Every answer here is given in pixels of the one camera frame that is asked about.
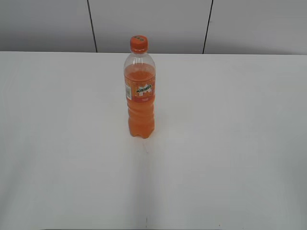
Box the orange Mirinda soda bottle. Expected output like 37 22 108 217
124 52 156 138

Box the orange bottle cap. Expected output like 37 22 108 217
130 35 149 54

